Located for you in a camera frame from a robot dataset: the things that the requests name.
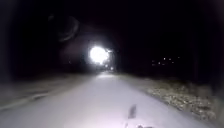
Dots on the bright street light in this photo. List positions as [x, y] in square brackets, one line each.
[99, 55]

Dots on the grey asphalt path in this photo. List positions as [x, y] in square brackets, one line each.
[96, 100]

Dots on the leaf-strewn grass verge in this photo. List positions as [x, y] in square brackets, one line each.
[180, 96]

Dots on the dark grass verge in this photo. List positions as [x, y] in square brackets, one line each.
[36, 88]

